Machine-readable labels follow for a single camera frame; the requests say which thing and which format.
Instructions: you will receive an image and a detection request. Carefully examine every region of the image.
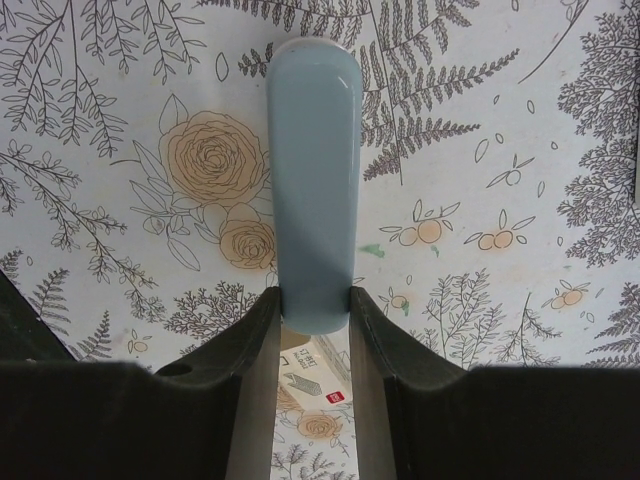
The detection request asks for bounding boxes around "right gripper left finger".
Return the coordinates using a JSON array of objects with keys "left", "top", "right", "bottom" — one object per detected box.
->
[{"left": 1, "top": 288, "right": 280, "bottom": 479}]

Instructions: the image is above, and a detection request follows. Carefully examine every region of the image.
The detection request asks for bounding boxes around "white staple box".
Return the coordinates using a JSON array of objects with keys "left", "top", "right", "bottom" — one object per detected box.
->
[{"left": 279, "top": 335, "right": 353, "bottom": 410}]

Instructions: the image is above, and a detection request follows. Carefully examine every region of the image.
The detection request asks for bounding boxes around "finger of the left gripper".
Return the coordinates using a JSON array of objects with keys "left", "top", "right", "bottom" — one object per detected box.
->
[{"left": 1, "top": 273, "right": 73, "bottom": 361}]

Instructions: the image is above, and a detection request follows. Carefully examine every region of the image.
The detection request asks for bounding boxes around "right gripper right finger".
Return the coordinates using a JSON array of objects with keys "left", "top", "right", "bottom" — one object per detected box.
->
[{"left": 349, "top": 287, "right": 639, "bottom": 479}]

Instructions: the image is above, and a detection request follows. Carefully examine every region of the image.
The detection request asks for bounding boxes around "floral patterned table mat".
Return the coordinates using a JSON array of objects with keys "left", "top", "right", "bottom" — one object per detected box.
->
[{"left": 1, "top": 1, "right": 639, "bottom": 479}]

